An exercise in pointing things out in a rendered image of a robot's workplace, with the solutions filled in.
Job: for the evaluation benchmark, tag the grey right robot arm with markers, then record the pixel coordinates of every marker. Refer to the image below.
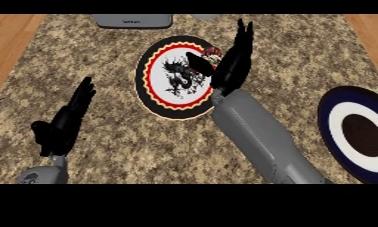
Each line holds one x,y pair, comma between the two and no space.
260,137

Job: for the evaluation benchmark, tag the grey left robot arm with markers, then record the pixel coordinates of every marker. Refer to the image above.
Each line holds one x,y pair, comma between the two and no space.
44,172

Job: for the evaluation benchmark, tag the small grey object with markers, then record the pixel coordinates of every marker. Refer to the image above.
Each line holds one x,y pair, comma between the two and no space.
205,16

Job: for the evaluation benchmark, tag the grey flat appliance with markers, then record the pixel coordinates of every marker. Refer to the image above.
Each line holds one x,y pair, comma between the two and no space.
131,21

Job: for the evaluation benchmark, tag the black red dragon plate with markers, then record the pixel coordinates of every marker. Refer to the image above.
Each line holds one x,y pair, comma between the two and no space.
164,81

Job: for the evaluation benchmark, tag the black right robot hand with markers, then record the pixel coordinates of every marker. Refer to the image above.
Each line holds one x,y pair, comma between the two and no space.
235,61

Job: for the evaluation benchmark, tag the red frosted cupcake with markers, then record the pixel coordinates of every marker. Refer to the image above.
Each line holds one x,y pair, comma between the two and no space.
213,56

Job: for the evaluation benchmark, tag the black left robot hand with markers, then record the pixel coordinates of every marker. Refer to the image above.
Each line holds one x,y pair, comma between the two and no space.
66,121

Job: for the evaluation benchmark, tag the navy white brown plate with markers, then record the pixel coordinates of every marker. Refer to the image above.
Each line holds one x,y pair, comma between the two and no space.
351,131

